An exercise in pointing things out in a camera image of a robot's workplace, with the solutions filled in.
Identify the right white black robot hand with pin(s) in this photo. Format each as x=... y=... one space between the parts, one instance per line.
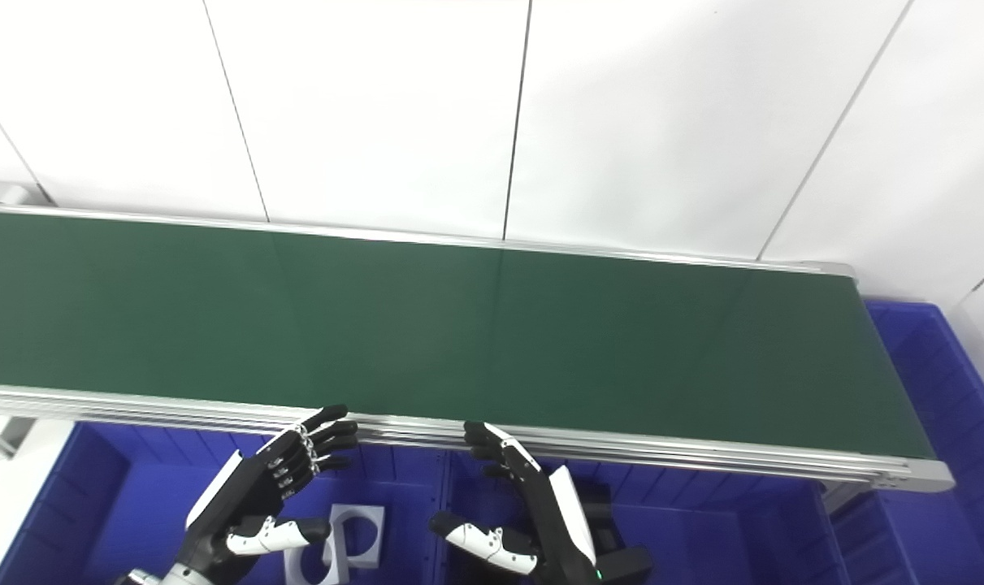
x=552 y=520

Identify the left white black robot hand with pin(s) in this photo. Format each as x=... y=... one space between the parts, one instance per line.
x=248 y=487

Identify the black cylindrical part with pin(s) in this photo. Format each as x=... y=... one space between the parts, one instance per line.
x=604 y=520

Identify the black block part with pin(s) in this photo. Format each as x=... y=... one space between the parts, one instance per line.
x=631 y=563

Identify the white square part round hole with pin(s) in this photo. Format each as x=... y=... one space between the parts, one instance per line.
x=366 y=556
x=295 y=569

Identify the blue plastic bin white parts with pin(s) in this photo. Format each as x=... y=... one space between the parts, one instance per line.
x=118 y=504

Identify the blue plastic bin black parts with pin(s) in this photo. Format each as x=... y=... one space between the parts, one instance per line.
x=703 y=528

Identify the grey conveyor motor housing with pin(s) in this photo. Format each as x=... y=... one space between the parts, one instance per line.
x=4 y=193

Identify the green conveyor belt aluminium frame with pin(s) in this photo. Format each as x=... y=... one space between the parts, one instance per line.
x=459 y=325

